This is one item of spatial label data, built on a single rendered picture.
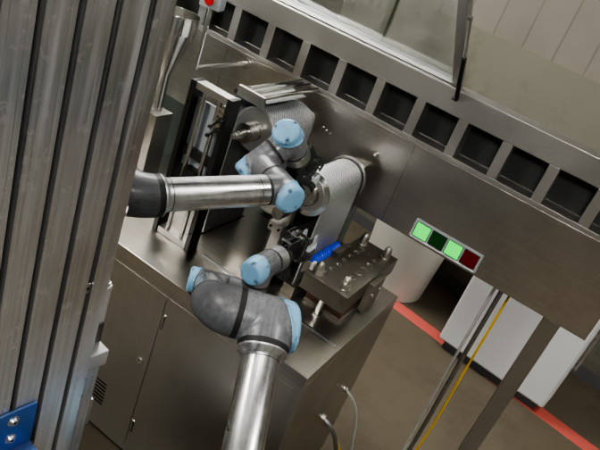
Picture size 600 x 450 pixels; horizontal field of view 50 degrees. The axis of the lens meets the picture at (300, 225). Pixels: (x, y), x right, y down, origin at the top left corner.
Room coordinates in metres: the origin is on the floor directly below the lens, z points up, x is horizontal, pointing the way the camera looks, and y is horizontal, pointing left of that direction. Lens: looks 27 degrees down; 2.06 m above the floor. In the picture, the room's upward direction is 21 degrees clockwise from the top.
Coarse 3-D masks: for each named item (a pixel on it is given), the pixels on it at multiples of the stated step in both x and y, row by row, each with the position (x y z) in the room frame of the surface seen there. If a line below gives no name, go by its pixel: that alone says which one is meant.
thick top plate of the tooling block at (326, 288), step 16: (352, 256) 1.94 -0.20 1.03; (368, 256) 1.98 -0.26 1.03; (304, 272) 1.73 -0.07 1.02; (336, 272) 1.79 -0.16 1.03; (352, 272) 1.83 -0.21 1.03; (368, 272) 1.87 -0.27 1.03; (384, 272) 1.95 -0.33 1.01; (304, 288) 1.72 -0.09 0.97; (320, 288) 1.71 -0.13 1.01; (336, 288) 1.70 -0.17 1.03; (352, 288) 1.74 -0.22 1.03; (336, 304) 1.68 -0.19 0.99
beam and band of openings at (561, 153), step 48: (192, 0) 2.53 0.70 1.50; (240, 0) 2.36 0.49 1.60; (240, 48) 2.34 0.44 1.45; (288, 48) 2.35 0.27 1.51; (336, 48) 2.20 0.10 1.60; (336, 96) 2.18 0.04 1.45; (384, 96) 2.16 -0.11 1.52; (432, 96) 2.06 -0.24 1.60; (480, 96) 2.06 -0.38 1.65; (432, 144) 2.06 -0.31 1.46; (480, 144) 2.06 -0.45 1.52; (528, 144) 1.94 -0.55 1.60; (576, 144) 1.92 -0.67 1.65; (528, 192) 1.96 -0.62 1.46; (576, 192) 1.93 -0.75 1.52
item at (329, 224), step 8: (352, 200) 1.99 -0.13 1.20; (336, 208) 1.88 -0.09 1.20; (344, 208) 1.95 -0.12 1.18; (320, 216) 1.79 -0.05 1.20; (328, 216) 1.84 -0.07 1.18; (336, 216) 1.91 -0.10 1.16; (344, 216) 1.98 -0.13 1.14; (320, 224) 1.81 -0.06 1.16; (328, 224) 1.87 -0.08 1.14; (336, 224) 1.94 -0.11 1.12; (312, 232) 1.79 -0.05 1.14; (320, 232) 1.83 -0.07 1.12; (328, 232) 1.90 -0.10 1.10; (336, 232) 1.97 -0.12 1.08; (320, 240) 1.86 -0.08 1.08; (328, 240) 1.93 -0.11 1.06; (336, 240) 2.00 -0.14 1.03; (320, 248) 1.89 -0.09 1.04
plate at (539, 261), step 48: (192, 48) 2.41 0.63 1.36; (336, 144) 2.15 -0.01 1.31; (384, 144) 2.09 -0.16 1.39; (384, 192) 2.06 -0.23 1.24; (432, 192) 2.01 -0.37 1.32; (480, 192) 1.95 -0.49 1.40; (480, 240) 1.93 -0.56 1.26; (528, 240) 1.88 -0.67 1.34; (576, 240) 1.83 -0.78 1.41; (528, 288) 1.85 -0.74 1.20; (576, 288) 1.81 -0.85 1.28
